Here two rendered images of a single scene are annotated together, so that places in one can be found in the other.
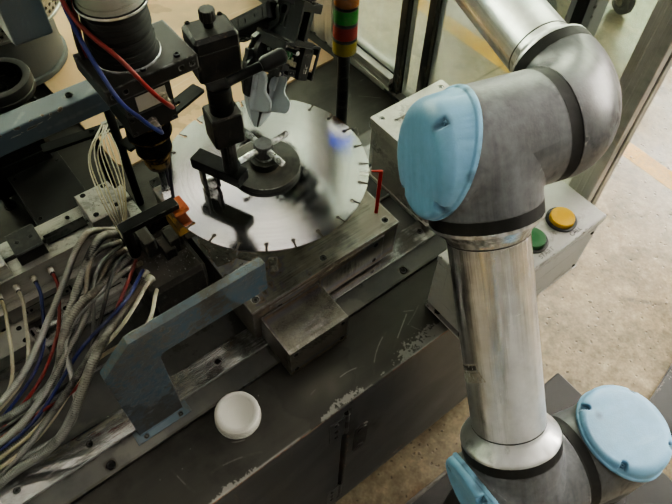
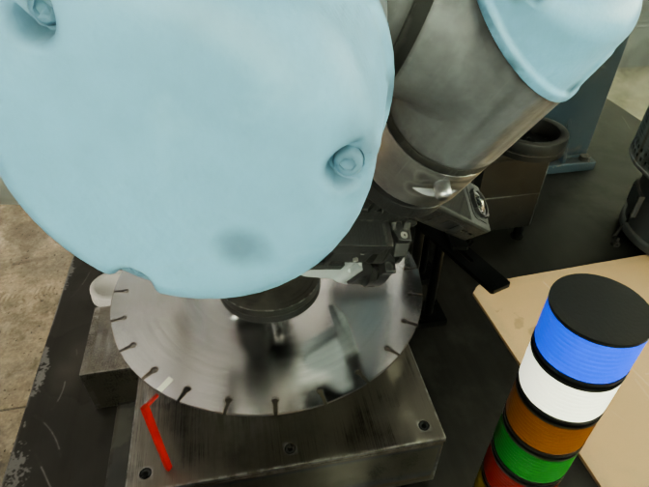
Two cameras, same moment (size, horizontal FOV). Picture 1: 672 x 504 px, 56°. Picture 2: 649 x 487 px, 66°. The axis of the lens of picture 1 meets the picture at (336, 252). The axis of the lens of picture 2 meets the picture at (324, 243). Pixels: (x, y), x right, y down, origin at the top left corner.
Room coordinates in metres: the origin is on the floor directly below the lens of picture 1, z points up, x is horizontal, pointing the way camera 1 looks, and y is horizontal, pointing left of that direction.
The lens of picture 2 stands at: (0.95, -0.20, 1.33)
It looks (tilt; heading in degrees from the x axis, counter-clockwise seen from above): 39 degrees down; 119
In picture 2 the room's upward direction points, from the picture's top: straight up
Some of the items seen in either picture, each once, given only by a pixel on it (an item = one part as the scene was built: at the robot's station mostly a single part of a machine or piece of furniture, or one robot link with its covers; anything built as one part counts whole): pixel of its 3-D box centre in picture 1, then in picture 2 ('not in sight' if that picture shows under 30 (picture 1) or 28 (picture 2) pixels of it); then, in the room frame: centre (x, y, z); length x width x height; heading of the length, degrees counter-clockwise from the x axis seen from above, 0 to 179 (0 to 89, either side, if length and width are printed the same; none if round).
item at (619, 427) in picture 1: (605, 444); not in sight; (0.28, -0.35, 0.91); 0.13 x 0.12 x 0.14; 114
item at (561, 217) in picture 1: (561, 219); not in sight; (0.66, -0.36, 0.90); 0.04 x 0.04 x 0.02
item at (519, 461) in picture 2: (345, 12); (536, 436); (0.98, 0.00, 1.05); 0.05 x 0.04 x 0.03; 40
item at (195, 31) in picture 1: (217, 81); not in sight; (0.63, 0.16, 1.17); 0.06 x 0.05 x 0.20; 121
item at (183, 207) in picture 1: (156, 226); not in sight; (0.57, 0.27, 0.95); 0.10 x 0.03 x 0.07; 130
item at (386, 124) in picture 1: (433, 154); not in sight; (0.86, -0.18, 0.82); 0.18 x 0.18 x 0.15; 40
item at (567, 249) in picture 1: (513, 261); not in sight; (0.62, -0.30, 0.82); 0.28 x 0.11 x 0.15; 130
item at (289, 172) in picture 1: (264, 161); (268, 271); (0.70, 0.12, 0.96); 0.11 x 0.11 x 0.03
